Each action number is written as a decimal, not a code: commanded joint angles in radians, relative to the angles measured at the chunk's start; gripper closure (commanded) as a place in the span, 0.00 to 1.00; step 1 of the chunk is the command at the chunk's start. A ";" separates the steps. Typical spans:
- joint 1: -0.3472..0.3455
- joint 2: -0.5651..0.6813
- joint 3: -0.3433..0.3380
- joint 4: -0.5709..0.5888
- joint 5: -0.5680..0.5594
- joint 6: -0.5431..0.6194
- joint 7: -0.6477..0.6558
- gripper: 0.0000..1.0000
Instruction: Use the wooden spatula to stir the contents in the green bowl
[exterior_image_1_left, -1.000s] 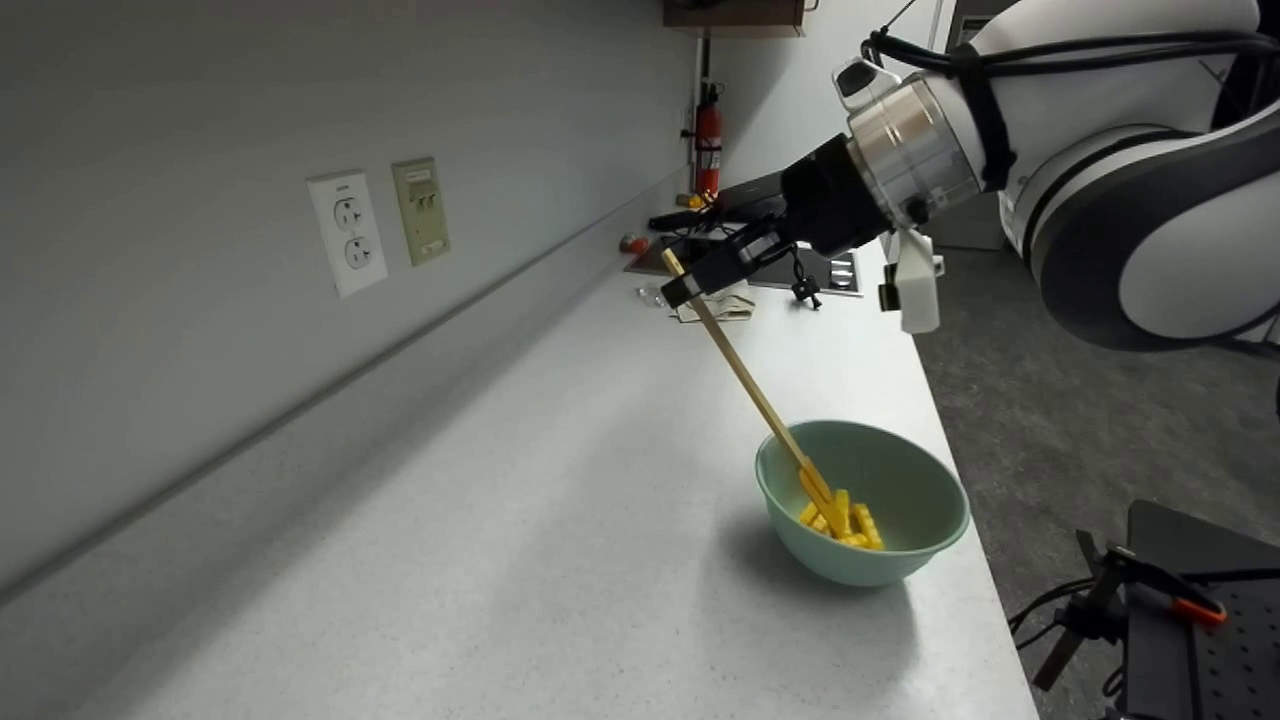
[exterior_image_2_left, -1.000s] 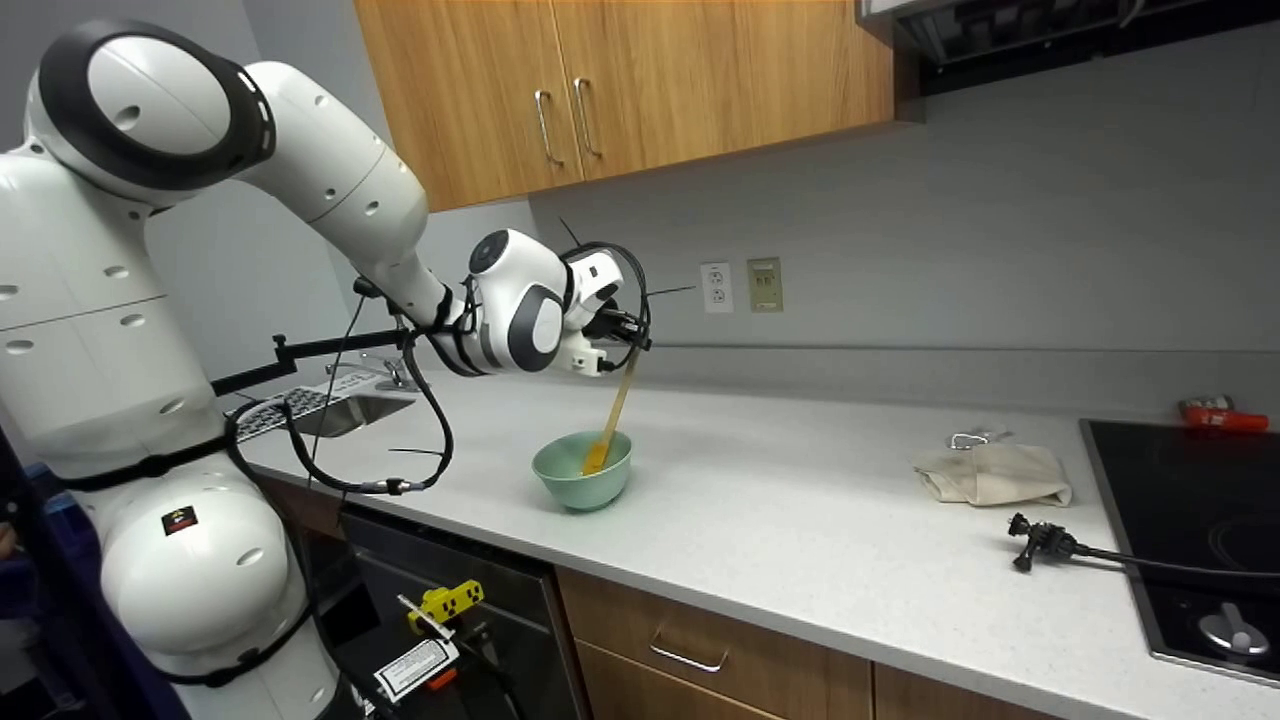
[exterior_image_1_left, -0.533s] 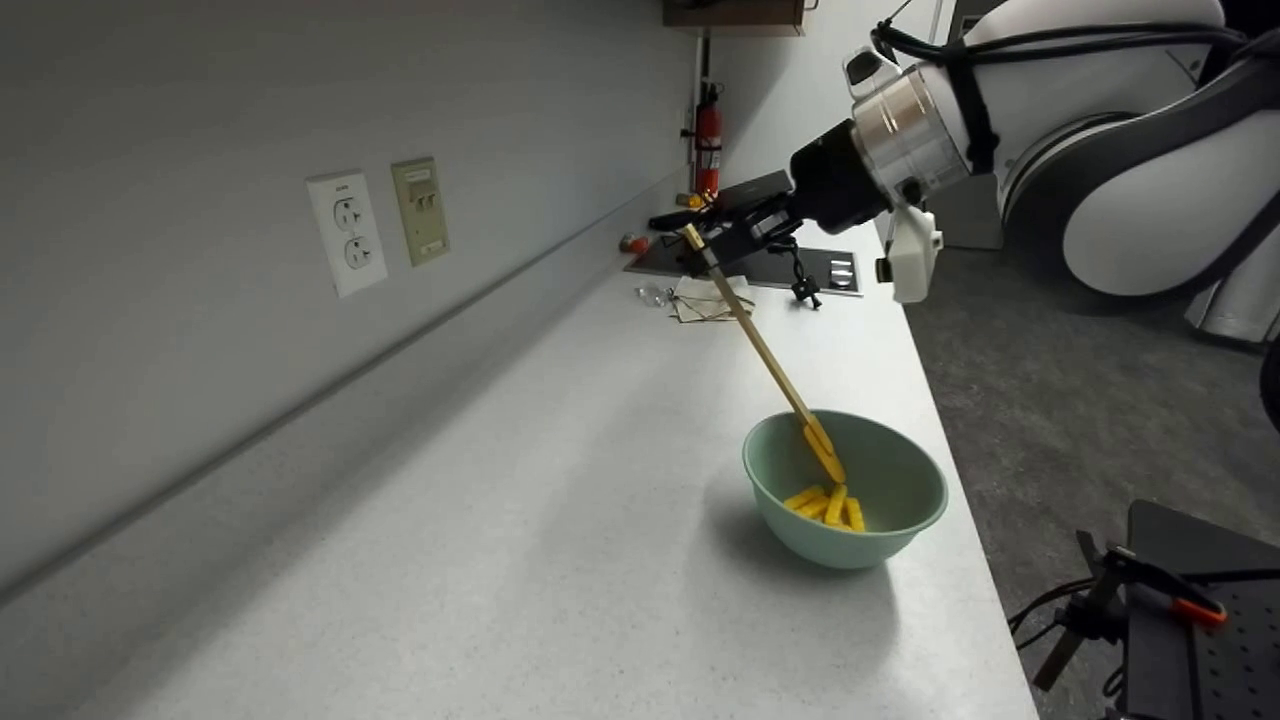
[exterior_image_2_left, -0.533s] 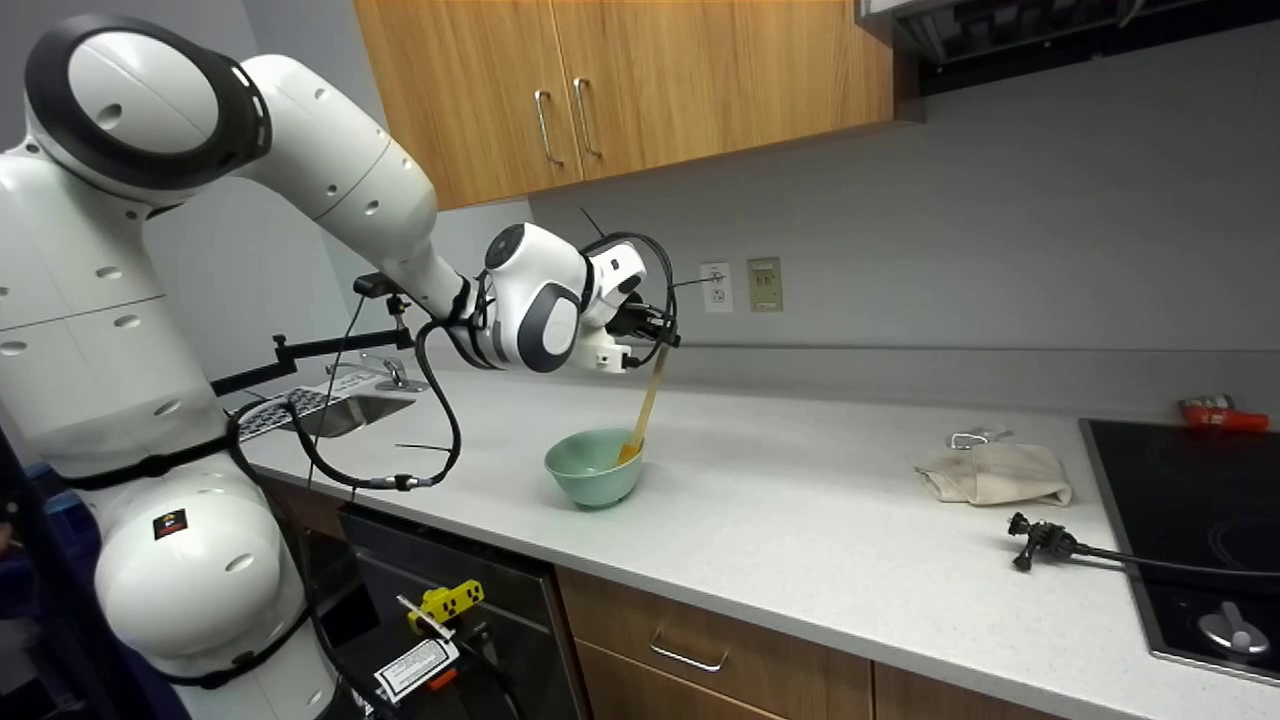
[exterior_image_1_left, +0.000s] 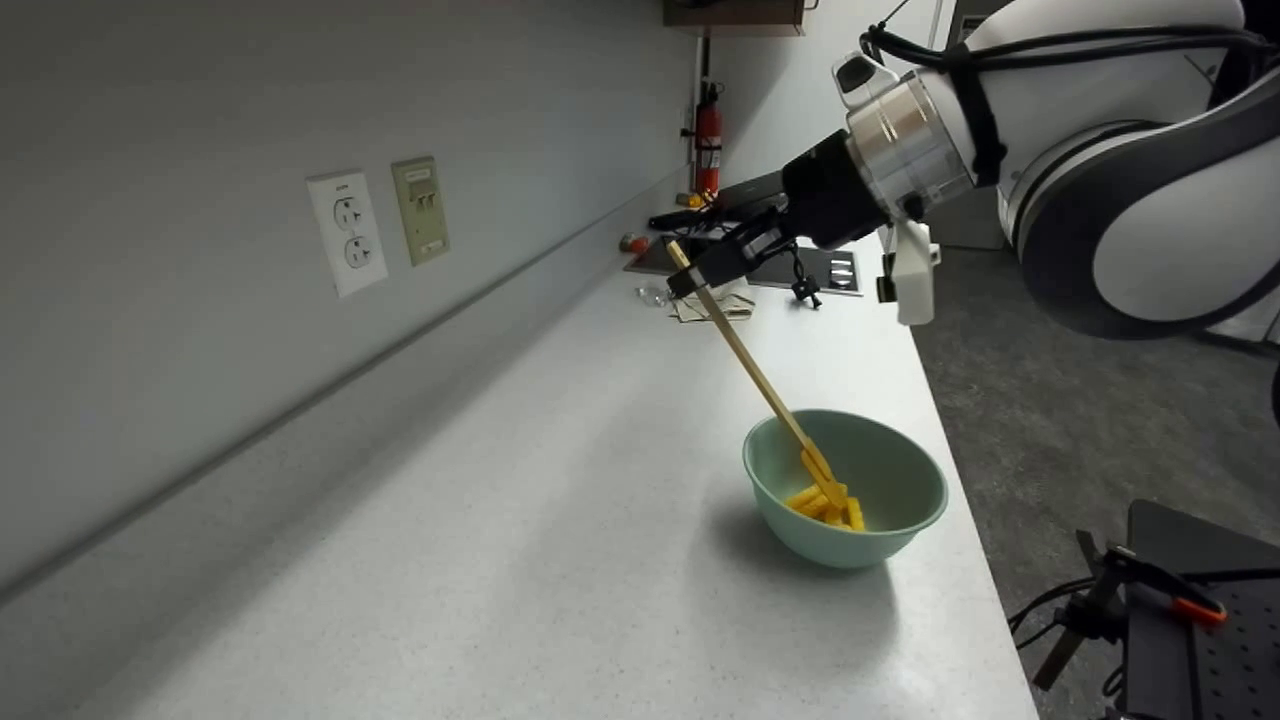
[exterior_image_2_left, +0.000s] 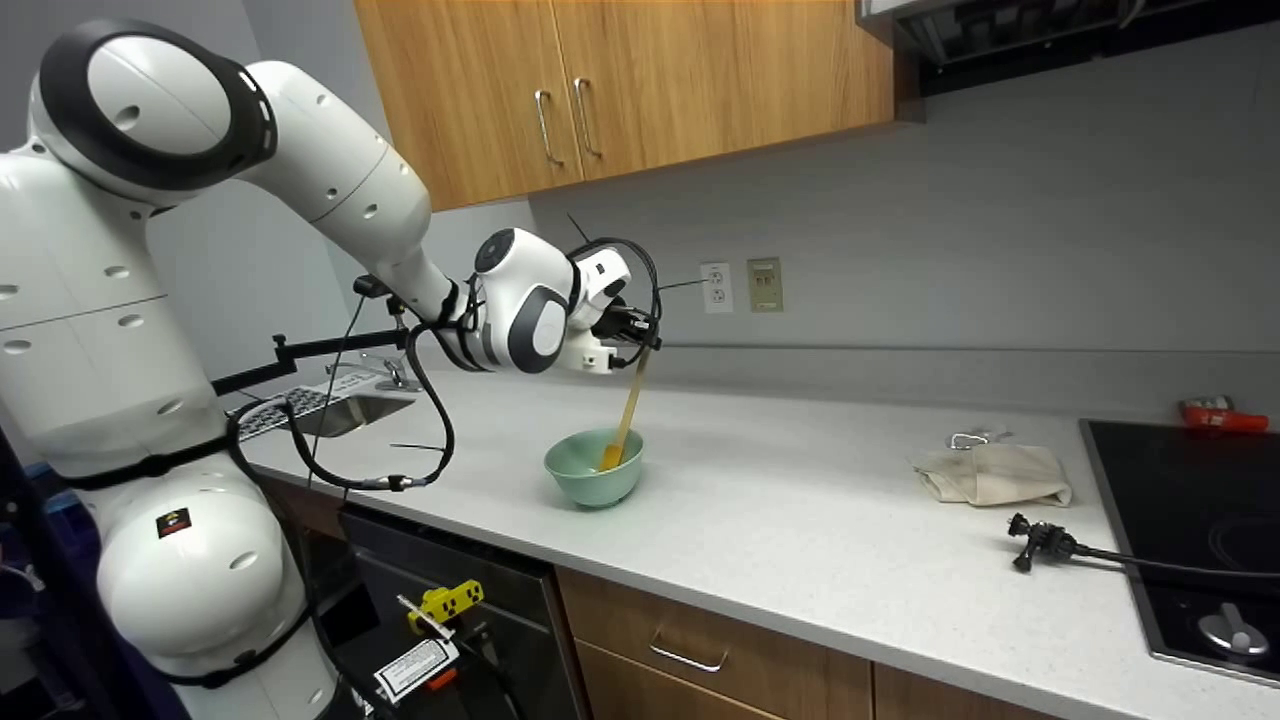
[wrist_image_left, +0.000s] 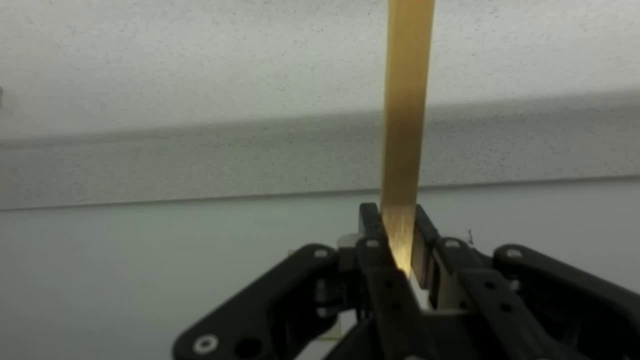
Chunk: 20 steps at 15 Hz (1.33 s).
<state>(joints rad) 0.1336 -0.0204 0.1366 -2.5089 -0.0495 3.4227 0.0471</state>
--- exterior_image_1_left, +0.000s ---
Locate red fire extinguisher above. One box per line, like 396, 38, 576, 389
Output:
679, 32, 728, 212

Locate beige cloth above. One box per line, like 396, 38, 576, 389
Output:
635, 271, 761, 329

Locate black clamp with orange handle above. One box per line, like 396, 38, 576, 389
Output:
1007, 529, 1233, 696

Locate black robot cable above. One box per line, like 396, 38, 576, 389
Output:
855, 0, 1280, 194

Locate black wedge shaped object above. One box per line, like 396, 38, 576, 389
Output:
643, 169, 799, 234

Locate wooden spatula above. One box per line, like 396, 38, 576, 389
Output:
664, 237, 855, 524

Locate beige wall switch plate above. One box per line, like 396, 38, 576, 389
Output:
387, 153, 453, 268

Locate white wall power outlet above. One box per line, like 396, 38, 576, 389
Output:
305, 169, 391, 300

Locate mint green bowl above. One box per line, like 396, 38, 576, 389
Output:
740, 405, 954, 578

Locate yellow food pieces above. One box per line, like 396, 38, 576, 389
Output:
781, 476, 871, 535

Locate black perforated platform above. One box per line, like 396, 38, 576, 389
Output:
1116, 497, 1280, 720

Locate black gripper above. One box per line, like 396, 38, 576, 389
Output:
664, 130, 898, 304

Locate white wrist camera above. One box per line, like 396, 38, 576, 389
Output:
871, 217, 943, 329

